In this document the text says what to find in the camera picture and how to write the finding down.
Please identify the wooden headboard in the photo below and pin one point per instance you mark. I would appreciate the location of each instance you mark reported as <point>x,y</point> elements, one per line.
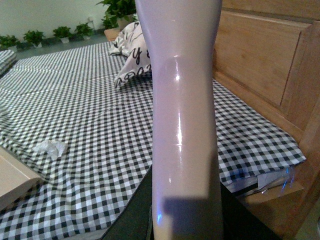
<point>267,90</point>

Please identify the folded checkered blanket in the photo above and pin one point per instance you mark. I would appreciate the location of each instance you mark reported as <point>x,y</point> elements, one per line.
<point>7,59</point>

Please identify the far wooden nightstand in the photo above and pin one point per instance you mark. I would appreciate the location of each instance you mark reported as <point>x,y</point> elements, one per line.
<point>111,34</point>

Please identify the large potted green plant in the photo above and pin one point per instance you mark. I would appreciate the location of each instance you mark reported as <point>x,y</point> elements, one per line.
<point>120,12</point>

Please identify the beige hand brush black bristles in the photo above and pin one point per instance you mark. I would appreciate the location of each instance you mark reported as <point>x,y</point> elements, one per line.
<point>186,190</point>

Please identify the crumpled white tissue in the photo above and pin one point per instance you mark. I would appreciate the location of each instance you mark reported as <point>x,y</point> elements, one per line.
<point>54,148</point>

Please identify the small potted plant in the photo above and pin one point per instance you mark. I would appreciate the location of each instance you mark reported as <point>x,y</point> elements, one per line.
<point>84,30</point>
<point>63,33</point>
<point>34,37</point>
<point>9,42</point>

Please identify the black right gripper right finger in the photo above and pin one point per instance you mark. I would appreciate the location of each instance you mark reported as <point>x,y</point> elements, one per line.
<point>239,223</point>

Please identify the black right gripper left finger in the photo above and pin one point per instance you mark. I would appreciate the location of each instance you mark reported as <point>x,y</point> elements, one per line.
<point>135,222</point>

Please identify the printed white pillow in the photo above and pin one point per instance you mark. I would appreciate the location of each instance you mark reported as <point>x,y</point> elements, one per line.
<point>131,44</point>

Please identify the checkered bed sheet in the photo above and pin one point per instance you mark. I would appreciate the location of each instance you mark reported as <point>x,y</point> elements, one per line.
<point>69,96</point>

